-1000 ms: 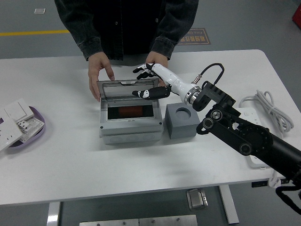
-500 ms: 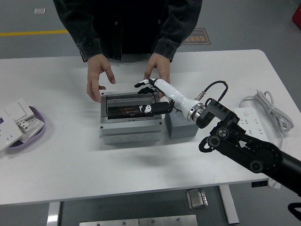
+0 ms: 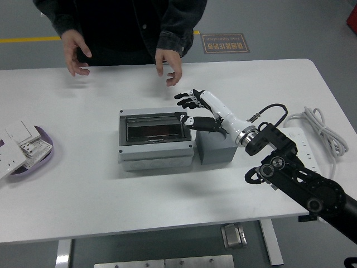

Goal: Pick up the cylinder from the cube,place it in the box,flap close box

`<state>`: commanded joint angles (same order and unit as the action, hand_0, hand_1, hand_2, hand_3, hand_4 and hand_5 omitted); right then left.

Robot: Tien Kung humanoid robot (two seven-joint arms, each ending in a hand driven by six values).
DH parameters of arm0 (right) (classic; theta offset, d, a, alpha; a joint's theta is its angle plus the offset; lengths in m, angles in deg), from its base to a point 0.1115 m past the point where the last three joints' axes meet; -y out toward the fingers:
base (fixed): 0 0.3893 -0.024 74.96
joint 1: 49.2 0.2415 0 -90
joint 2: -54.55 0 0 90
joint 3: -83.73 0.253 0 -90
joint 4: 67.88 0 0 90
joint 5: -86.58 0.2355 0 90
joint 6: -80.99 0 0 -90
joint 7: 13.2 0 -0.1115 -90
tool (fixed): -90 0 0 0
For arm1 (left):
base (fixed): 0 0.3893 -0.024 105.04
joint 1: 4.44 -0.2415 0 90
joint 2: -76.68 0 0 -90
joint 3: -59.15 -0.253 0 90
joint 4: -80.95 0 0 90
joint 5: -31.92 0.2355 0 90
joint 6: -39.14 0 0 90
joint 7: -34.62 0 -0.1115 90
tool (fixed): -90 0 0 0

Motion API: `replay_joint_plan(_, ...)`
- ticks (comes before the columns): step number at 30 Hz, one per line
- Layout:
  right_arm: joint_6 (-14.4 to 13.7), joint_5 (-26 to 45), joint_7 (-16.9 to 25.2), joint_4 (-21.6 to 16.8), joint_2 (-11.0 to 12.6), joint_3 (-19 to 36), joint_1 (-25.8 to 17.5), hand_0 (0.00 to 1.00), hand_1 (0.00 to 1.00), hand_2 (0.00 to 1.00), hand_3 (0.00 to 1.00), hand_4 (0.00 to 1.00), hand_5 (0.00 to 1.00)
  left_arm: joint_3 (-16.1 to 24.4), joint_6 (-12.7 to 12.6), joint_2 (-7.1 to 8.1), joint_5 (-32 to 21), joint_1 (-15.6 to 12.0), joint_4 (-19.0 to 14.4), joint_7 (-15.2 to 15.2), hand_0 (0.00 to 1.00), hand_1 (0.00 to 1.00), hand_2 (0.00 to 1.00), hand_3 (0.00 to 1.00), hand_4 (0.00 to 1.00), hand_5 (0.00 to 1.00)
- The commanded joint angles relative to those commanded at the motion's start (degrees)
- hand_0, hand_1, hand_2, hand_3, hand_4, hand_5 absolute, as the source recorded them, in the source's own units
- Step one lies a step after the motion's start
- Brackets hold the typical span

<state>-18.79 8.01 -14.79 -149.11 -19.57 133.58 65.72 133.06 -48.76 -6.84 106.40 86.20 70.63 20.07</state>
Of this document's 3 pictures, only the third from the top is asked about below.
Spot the person's left hand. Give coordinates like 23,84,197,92
155,47,183,87

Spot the large white socket panel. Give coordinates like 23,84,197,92
0,138,29,180

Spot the grey cube block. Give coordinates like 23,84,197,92
195,128,239,166

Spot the person's right hand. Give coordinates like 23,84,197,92
61,28,93,77

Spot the white perforated frame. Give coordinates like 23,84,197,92
23,139,54,170

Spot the red object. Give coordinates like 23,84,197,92
345,5,357,28

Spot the white switch plate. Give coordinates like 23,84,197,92
4,119,42,144

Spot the white socket insert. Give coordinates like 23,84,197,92
18,141,37,157

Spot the grey metal base plate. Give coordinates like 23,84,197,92
94,254,235,268

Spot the white power strip cable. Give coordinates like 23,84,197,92
283,106,350,182

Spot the white table leg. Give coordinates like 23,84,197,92
259,219,285,266
54,239,73,268

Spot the person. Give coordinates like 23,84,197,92
32,0,209,67

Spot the purple tray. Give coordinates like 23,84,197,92
0,125,55,183

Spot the brown floor sign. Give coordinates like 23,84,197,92
201,33,251,55

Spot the white power strip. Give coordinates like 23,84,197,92
281,126,326,175

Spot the metal floor pedal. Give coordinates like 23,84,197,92
220,223,248,249

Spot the grey electrical box with lid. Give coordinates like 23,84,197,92
118,109,194,172

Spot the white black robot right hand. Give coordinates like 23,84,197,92
173,89,254,146

